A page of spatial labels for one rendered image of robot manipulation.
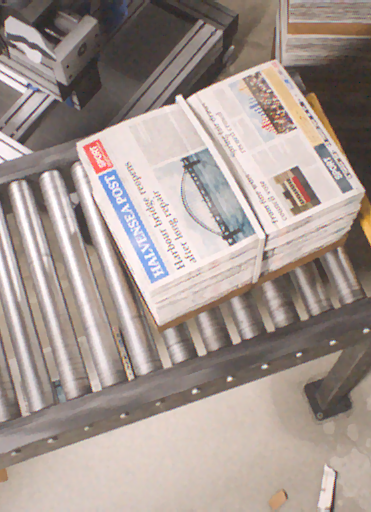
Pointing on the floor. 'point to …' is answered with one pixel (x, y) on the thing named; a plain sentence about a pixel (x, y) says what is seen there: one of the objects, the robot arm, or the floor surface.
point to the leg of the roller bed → (346, 372)
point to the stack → (334, 63)
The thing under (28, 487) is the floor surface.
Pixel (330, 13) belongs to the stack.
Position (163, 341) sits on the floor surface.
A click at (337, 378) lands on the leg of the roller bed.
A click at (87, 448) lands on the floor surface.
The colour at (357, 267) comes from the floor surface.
